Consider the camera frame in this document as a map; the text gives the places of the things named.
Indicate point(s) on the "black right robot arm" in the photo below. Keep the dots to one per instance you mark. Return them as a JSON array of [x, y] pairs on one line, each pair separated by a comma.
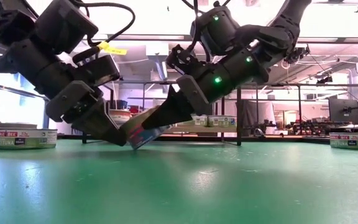
[[259, 31]]

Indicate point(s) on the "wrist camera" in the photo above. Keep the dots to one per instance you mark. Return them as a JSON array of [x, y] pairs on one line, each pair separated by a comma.
[[182, 60], [101, 70]]

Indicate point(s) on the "black ceiling camera rig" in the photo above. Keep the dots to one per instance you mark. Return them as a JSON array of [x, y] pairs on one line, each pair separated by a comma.
[[300, 54]]

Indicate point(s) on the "green table mat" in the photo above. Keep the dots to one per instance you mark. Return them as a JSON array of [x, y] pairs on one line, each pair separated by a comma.
[[228, 193]]

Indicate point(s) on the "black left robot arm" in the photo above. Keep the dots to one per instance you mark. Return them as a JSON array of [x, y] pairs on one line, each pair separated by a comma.
[[57, 25]]

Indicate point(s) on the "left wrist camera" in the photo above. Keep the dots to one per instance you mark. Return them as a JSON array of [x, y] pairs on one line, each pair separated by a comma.
[[101, 70]]

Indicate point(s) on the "black monitor on arm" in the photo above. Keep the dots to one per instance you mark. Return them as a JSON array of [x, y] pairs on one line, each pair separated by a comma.
[[350, 109]]

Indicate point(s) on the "green tuna can silver lid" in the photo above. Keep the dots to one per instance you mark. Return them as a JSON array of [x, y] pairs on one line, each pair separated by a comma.
[[201, 120], [353, 141], [26, 140], [222, 121]]

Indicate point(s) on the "blue salmon can gold lid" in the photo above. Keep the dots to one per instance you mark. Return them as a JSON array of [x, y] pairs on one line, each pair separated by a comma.
[[121, 116], [141, 137], [11, 125]]

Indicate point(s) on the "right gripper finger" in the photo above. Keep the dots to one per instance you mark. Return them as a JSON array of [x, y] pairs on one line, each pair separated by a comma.
[[172, 115]]

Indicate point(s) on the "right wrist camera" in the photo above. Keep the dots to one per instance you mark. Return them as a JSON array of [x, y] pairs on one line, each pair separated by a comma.
[[182, 60]]

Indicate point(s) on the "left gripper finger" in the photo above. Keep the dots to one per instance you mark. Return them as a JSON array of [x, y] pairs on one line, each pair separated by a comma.
[[101, 124]]

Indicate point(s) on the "white ceiling box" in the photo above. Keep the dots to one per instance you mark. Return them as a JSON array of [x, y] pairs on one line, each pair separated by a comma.
[[157, 49]]

